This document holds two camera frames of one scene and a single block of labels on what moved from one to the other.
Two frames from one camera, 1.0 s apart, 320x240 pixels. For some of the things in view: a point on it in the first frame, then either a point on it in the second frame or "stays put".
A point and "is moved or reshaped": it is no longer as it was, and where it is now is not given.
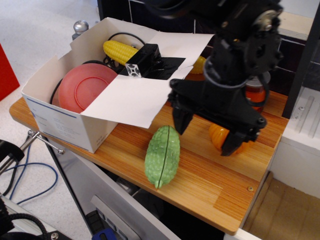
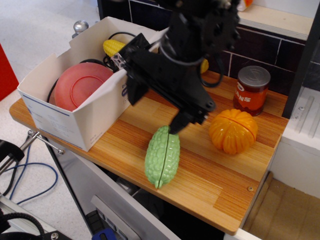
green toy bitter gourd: [162, 154] stays put
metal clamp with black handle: [10, 153] stays put
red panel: [9, 79] stays put
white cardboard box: [129, 101] is moved or reshaped
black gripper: [218, 104] -> [180, 83]
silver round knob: [79, 27] stays put
